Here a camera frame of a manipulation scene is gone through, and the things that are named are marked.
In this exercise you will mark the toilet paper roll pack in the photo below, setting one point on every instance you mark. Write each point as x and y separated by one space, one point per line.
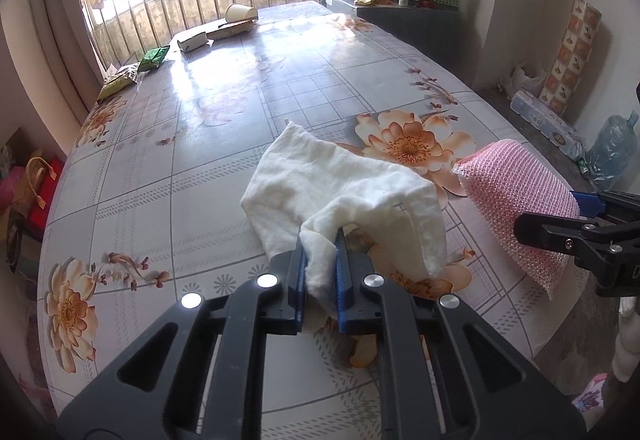
550 125

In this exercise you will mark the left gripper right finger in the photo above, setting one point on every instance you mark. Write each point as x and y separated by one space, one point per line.
445 373

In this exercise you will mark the pink knitted sponge cloth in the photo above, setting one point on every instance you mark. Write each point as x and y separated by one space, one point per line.
504 180

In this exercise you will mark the white cloth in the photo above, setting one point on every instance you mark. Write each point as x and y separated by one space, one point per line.
305 190

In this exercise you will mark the small green packet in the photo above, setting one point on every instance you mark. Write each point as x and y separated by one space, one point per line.
153 58

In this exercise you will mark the white plastic bag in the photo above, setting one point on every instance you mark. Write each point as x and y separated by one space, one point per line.
523 78

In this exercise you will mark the floral tablecloth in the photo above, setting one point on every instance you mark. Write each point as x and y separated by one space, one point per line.
148 209

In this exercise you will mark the dark grey cabinet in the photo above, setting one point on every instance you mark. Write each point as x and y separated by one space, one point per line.
447 36

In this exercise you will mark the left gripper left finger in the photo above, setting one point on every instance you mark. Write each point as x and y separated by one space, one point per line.
197 371

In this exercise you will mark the grey curtain left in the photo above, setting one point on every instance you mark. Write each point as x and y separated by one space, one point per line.
50 76

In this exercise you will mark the small white carton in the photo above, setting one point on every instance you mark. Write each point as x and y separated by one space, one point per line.
188 42

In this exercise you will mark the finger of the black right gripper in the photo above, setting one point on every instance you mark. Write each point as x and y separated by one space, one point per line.
556 234

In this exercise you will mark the blue water jug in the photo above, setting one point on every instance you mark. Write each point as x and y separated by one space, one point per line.
615 145

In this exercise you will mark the red gift bag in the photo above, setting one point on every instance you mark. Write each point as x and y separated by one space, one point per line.
42 181

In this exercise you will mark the green yellow snack packet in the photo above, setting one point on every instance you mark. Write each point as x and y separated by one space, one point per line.
122 78

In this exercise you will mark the patterned rolled mat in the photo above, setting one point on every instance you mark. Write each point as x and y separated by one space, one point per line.
574 53

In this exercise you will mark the white paper cup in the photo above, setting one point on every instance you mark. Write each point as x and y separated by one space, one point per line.
240 13

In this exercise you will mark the white gloved right hand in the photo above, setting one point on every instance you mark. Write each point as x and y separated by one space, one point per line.
627 347

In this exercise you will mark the green bottle on floor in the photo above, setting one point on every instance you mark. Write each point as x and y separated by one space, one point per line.
583 167

